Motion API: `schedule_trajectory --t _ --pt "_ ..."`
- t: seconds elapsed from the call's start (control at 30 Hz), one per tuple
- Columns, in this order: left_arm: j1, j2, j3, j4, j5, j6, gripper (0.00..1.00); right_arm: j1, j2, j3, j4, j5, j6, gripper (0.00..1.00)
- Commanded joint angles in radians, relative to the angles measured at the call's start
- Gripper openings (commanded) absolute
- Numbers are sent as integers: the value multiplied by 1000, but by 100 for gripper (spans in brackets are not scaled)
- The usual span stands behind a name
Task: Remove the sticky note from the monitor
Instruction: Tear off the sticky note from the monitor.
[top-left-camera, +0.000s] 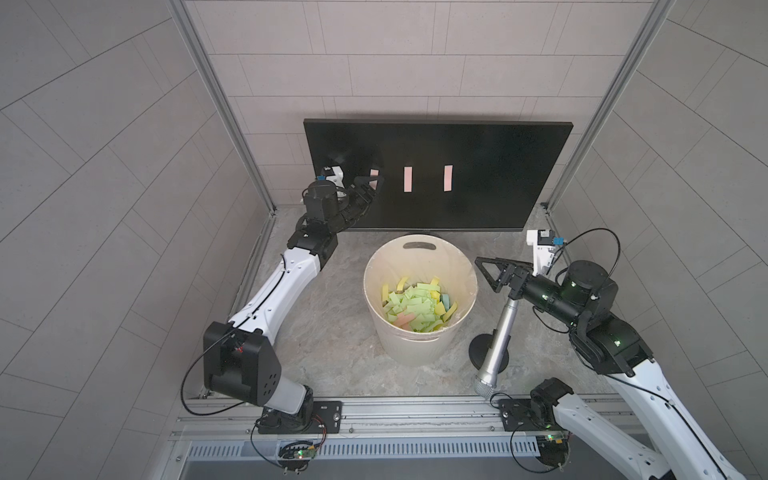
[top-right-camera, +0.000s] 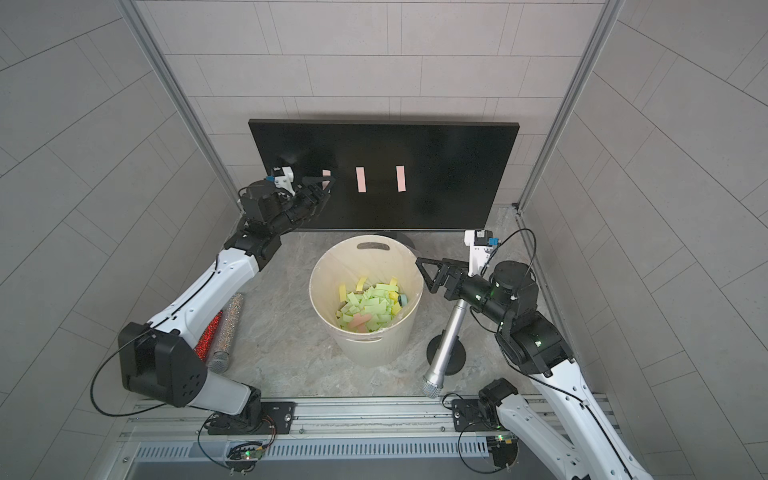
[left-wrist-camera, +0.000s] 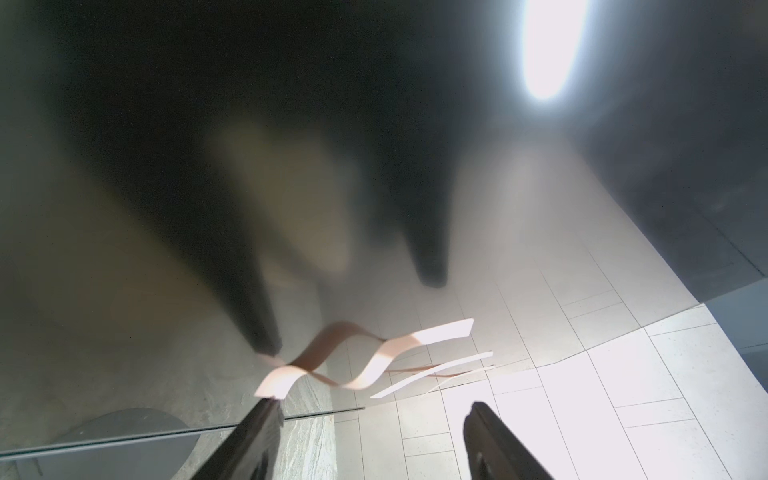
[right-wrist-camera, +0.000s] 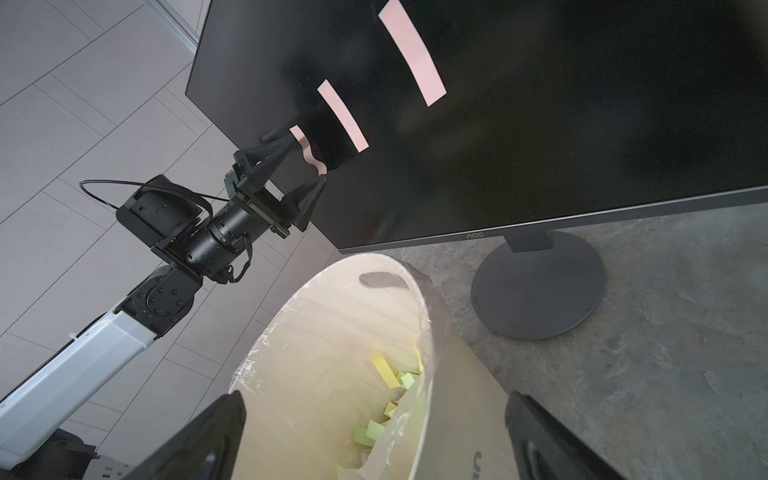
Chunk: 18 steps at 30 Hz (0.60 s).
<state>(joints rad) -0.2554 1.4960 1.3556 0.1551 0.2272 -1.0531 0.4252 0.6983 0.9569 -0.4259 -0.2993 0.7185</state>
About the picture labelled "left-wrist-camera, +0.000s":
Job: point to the black flat monitor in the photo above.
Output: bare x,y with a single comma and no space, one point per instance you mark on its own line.
190,186

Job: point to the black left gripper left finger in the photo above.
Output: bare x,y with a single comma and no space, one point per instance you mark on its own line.
250,451

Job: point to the pink sticky note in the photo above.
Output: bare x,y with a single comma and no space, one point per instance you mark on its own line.
458,379
375,362
431,371

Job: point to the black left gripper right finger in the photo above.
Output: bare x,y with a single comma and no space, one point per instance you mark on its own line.
494,452

